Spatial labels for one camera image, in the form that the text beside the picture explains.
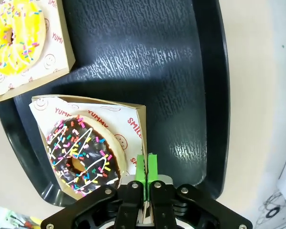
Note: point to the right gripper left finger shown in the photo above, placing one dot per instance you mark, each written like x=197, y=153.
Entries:
x=140, y=167

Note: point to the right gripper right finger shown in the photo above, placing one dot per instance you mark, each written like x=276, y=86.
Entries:
x=152, y=167

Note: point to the brown paper food box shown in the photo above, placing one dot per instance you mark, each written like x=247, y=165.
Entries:
x=141, y=124
x=65, y=43

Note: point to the white printed paper liner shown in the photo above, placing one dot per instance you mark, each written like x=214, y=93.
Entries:
x=114, y=124
x=50, y=52

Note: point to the chocolate sprinkled donut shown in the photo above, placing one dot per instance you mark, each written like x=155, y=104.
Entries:
x=66, y=148

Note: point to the yellow sprinkled donut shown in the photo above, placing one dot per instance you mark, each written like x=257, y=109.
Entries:
x=26, y=23

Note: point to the dark plastic serving tray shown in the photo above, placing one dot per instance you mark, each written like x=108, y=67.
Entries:
x=157, y=71

